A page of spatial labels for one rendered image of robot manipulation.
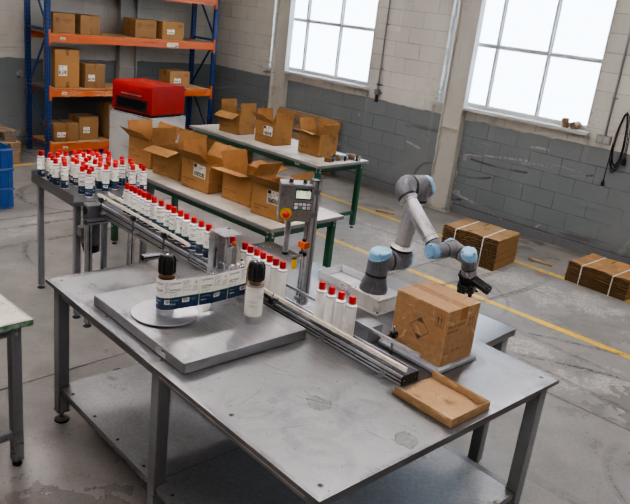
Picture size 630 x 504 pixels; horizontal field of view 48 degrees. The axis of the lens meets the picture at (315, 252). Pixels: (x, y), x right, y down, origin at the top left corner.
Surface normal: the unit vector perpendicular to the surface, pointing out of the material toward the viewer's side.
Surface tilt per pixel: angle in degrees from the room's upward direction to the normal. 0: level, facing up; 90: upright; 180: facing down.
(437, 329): 90
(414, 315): 90
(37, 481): 0
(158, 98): 90
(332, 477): 0
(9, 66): 90
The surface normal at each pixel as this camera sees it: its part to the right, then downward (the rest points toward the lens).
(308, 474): 0.11, -0.94
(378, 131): -0.69, 0.16
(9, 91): 0.72, 0.30
